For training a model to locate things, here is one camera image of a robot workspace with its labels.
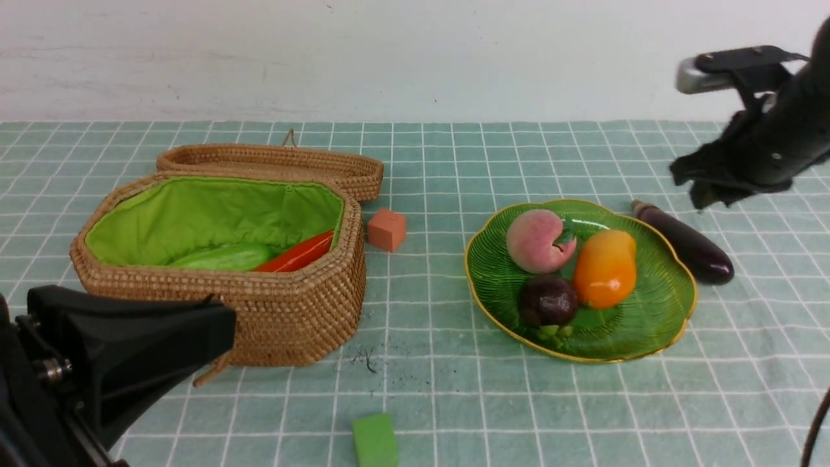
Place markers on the woven wicker basket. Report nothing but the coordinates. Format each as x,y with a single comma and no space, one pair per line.
128,247

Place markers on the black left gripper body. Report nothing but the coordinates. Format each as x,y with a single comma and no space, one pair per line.
109,360

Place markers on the dark purple plastic mangosteen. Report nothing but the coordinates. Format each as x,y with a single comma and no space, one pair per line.
548,304

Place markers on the purple plastic eggplant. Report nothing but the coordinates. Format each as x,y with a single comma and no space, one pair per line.
707,262

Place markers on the orange plastic carrot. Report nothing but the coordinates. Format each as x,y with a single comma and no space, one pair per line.
301,255

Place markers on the woven wicker basket lid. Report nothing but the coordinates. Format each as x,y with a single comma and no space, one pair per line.
359,176

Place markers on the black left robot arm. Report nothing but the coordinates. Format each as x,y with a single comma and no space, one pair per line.
36,431

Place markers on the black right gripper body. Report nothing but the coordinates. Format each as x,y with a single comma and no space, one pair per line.
761,151

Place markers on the orange foam cube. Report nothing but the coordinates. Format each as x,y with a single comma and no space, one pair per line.
387,229

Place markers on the green foam cube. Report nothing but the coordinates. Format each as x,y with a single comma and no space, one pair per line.
375,440

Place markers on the checkered teal tablecloth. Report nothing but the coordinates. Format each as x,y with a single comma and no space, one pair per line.
739,389

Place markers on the pink plastic peach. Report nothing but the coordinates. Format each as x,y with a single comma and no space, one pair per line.
540,242

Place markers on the green plastic chayote gourd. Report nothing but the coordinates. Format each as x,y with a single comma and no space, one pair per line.
239,257

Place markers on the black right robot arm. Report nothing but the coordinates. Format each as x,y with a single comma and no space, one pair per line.
810,77

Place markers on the orange yellow plastic mango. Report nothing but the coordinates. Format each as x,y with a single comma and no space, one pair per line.
605,273

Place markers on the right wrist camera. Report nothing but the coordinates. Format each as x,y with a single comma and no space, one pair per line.
756,69

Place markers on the green leaf-shaped glass plate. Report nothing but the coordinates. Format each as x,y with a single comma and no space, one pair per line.
651,319

